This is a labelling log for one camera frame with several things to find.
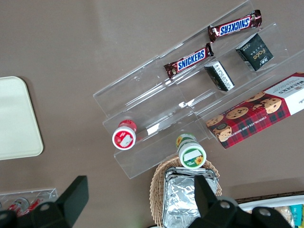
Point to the green-lid yogurt cup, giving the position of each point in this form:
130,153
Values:
191,154

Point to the bagged rice cracker snack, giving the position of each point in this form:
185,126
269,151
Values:
282,215

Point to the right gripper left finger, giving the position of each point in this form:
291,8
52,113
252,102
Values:
71,202

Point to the red-lid yogurt cup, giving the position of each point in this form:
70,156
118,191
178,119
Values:
124,137

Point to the red Walkers cookie box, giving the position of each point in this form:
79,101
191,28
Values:
256,111

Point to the red Coca-Cola bottle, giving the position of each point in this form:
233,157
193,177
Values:
35,205
19,204

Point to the oval light wicker basket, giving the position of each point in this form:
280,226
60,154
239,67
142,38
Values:
156,190

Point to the aluminium foil container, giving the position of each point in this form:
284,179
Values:
180,199

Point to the black box with white label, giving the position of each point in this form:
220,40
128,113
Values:
219,76

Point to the Snickers chocolate bar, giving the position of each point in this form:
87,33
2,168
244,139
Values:
190,60
235,26

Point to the white rectangular plastic bin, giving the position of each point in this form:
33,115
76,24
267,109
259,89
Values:
249,205

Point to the clear acrylic bottle rack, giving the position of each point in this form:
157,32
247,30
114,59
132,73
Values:
47,193

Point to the beige plastic tray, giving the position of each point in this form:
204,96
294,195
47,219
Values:
16,118

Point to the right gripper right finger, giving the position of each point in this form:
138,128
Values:
213,211

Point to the black box with gold print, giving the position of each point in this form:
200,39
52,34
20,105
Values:
255,52

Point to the clear acrylic stepped display stand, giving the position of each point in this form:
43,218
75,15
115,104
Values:
154,102

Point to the teal snack packet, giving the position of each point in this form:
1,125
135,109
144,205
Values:
297,215

